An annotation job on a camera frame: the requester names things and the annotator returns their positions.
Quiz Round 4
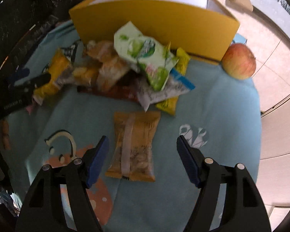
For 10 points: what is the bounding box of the blue edged clear packet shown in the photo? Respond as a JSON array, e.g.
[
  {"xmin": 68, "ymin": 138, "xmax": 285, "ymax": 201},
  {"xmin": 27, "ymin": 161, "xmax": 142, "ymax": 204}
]
[{"xmin": 136, "ymin": 72, "xmax": 195, "ymax": 112}]

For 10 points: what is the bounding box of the white green apple candy packet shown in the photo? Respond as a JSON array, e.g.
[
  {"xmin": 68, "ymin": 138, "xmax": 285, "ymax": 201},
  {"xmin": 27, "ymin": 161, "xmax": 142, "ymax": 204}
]
[{"xmin": 113, "ymin": 22, "xmax": 179, "ymax": 92}]

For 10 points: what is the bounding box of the light blue printed cloth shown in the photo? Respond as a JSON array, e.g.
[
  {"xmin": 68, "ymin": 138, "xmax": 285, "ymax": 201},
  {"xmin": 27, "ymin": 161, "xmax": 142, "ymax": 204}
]
[{"xmin": 4, "ymin": 20, "xmax": 263, "ymax": 232}]

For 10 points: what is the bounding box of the dark carved wooden furniture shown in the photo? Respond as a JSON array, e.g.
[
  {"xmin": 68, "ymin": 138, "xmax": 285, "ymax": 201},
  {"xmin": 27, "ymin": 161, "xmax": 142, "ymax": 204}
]
[{"xmin": 0, "ymin": 0, "xmax": 83, "ymax": 80}]

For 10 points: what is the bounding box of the beige cabinet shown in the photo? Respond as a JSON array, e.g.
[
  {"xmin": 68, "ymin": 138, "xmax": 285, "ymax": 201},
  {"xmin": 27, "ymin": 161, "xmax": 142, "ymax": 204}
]
[{"xmin": 257, "ymin": 95, "xmax": 290, "ymax": 229}]

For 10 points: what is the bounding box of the red snack packet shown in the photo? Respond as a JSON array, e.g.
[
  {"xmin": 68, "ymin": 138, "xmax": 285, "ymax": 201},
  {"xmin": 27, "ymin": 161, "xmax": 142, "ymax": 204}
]
[{"xmin": 77, "ymin": 85, "xmax": 139, "ymax": 103}]

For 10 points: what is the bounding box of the yellow cardboard box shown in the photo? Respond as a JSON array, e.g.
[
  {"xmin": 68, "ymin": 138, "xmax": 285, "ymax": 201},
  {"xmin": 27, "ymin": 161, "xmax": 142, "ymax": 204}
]
[{"xmin": 69, "ymin": 0, "xmax": 240, "ymax": 62}]

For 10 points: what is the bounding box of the yellow stick snack packet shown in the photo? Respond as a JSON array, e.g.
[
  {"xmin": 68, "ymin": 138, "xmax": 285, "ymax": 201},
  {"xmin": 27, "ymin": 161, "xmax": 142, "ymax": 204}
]
[{"xmin": 155, "ymin": 48, "xmax": 192, "ymax": 116}]

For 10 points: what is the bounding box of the person's left hand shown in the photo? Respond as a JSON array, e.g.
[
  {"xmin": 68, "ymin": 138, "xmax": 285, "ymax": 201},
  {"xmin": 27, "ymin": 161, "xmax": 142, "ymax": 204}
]
[{"xmin": 0, "ymin": 119, "xmax": 11, "ymax": 150}]

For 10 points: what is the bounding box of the yellow cake packet with barcode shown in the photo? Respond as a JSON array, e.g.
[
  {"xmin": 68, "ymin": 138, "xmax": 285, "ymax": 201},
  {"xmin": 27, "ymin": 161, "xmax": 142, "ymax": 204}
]
[{"xmin": 33, "ymin": 49, "xmax": 72, "ymax": 105}]

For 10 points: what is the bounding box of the red yellow apple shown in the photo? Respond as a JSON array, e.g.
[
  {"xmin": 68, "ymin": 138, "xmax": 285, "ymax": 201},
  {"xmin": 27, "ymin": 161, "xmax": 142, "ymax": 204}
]
[{"xmin": 221, "ymin": 43, "xmax": 256, "ymax": 80}]

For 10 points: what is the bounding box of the orange biscuit packet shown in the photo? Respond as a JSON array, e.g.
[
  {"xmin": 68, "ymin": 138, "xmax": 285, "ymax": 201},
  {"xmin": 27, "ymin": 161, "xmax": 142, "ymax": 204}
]
[{"xmin": 85, "ymin": 40, "xmax": 131, "ymax": 92}]

